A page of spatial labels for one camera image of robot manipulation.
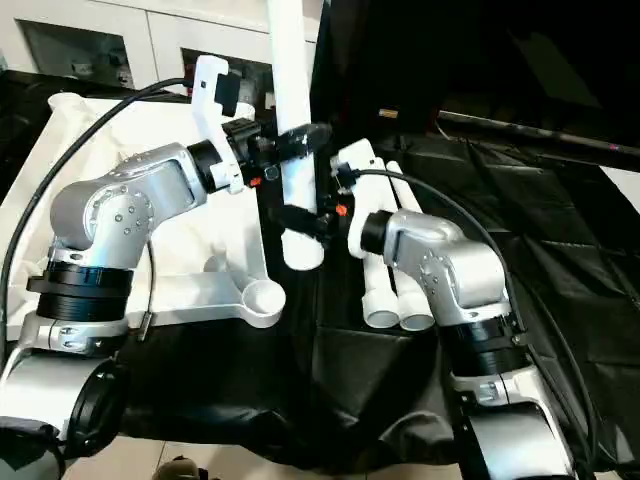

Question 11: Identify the black work mat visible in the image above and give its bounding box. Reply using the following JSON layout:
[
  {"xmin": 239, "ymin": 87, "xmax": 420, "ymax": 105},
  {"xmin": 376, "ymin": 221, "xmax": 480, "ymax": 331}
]
[{"xmin": 0, "ymin": 67, "xmax": 640, "ymax": 471}]

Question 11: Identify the white flat board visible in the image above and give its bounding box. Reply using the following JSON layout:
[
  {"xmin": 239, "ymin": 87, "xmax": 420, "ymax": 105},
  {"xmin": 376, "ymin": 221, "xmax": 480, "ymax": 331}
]
[{"xmin": 597, "ymin": 164, "xmax": 640, "ymax": 189}]

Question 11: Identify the dark long rod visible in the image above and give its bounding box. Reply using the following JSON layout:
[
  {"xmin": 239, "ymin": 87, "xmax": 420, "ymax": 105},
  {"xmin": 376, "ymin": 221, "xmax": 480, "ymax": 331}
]
[{"xmin": 437, "ymin": 109, "xmax": 640, "ymax": 156}]

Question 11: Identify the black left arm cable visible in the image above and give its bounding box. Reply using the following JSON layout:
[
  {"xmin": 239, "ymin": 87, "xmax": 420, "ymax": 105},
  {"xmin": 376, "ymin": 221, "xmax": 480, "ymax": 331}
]
[{"xmin": 0, "ymin": 78, "xmax": 197, "ymax": 321}]

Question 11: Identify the red package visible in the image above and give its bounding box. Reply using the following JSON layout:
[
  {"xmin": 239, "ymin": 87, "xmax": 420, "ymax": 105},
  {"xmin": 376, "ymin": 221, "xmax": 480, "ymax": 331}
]
[{"xmin": 181, "ymin": 49, "xmax": 197, "ymax": 97}]

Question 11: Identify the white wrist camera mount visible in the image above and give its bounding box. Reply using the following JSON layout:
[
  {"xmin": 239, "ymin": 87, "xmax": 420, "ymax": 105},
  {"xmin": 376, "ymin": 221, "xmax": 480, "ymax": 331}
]
[
  {"xmin": 191, "ymin": 54, "xmax": 251, "ymax": 196},
  {"xmin": 329, "ymin": 138, "xmax": 389, "ymax": 259}
]

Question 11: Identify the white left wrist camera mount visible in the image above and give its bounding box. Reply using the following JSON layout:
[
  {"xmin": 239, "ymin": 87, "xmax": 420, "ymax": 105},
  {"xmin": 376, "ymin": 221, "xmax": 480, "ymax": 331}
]
[{"xmin": 191, "ymin": 54, "xmax": 251, "ymax": 196}]

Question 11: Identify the white glass door cabinet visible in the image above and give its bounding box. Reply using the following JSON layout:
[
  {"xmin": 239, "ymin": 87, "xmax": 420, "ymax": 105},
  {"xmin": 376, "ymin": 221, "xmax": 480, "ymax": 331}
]
[{"xmin": 0, "ymin": 0, "xmax": 321, "ymax": 109}]

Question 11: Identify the white plastic table leg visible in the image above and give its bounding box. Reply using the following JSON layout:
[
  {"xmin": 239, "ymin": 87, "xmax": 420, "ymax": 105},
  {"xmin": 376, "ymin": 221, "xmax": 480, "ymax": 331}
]
[
  {"xmin": 267, "ymin": 0, "xmax": 326, "ymax": 271},
  {"xmin": 385, "ymin": 159, "xmax": 424, "ymax": 216},
  {"xmin": 373, "ymin": 157, "xmax": 437, "ymax": 332},
  {"xmin": 360, "ymin": 252, "xmax": 401, "ymax": 330}
]

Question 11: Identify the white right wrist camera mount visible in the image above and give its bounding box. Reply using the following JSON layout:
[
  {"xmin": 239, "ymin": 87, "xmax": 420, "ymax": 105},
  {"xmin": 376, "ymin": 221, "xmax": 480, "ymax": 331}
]
[{"xmin": 329, "ymin": 138, "xmax": 389, "ymax": 259}]

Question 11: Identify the black robot foot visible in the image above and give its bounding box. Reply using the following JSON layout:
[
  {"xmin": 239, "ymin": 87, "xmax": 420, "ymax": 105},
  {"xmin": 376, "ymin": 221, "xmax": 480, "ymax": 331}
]
[{"xmin": 152, "ymin": 453, "xmax": 209, "ymax": 480}]

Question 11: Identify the white plastic table top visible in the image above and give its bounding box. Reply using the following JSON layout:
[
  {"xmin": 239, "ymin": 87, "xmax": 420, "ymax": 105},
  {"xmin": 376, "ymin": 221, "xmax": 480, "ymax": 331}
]
[{"xmin": 0, "ymin": 92, "xmax": 286, "ymax": 331}]

